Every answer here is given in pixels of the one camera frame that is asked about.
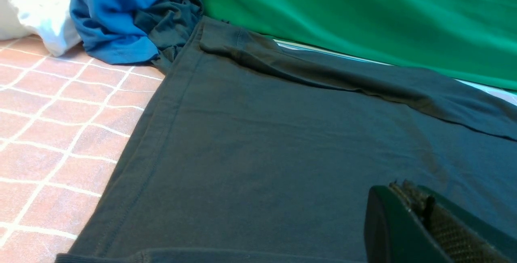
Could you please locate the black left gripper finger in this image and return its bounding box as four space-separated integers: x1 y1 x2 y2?
364 180 517 263

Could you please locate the gray long-sleeved shirt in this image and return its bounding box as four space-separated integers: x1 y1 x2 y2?
56 17 516 263

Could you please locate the green backdrop cloth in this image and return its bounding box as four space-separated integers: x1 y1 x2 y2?
203 0 517 90

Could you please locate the dark navy crumpled garment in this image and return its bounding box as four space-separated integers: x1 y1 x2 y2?
133 0 204 75

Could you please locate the pink checkered tablecloth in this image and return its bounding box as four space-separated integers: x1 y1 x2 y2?
0 36 163 263

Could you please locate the blue garment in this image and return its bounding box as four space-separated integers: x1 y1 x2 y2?
69 0 158 65

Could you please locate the white garment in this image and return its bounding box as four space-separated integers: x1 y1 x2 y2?
0 0 81 57

